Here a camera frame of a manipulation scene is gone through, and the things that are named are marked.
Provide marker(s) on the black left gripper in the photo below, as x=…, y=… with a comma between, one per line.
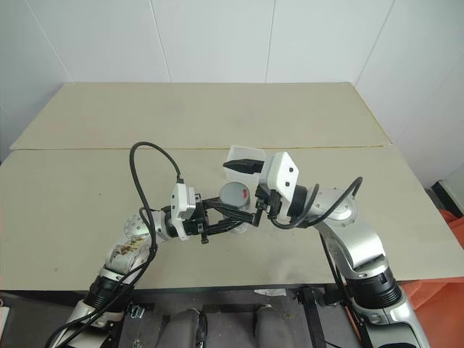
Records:
x=197, y=225

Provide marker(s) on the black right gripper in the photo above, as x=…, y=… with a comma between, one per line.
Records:
x=269, y=201

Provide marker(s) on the grey round can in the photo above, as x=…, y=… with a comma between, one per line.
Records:
x=235, y=195

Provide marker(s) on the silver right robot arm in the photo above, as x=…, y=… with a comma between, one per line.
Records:
x=362, y=246

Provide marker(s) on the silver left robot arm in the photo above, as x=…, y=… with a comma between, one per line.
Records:
x=136, y=227

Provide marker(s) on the translucent white plastic box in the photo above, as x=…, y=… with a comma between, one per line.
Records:
x=245, y=153

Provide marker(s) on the white box with dark side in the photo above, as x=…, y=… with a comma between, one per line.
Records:
x=449, y=190

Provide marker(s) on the dark grey rounded shape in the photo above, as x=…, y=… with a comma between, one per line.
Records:
x=185, y=328
x=272, y=326

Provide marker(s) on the small silver metal clamp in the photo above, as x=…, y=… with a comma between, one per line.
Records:
x=136, y=311

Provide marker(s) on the orange fabric bag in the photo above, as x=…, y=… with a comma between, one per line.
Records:
x=446, y=261

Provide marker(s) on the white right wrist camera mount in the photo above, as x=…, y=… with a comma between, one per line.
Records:
x=282, y=177

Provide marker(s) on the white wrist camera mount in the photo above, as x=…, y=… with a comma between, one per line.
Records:
x=180, y=207
x=282, y=177

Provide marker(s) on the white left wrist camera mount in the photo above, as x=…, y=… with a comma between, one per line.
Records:
x=180, y=207

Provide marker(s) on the black metal table frame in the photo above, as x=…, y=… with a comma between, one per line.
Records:
x=311, y=311

